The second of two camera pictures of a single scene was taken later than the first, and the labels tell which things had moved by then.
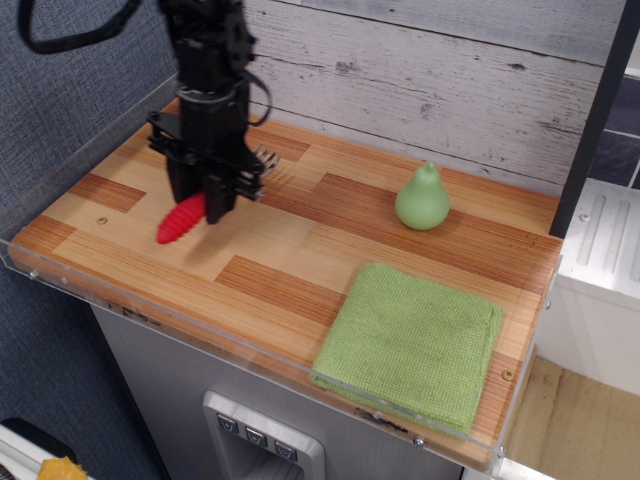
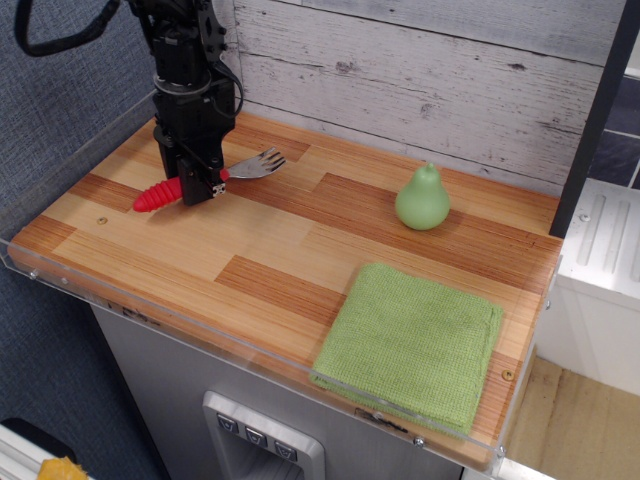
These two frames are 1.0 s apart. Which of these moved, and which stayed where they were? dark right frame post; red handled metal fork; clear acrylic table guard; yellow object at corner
Moved: red handled metal fork
Stayed: clear acrylic table guard; yellow object at corner; dark right frame post
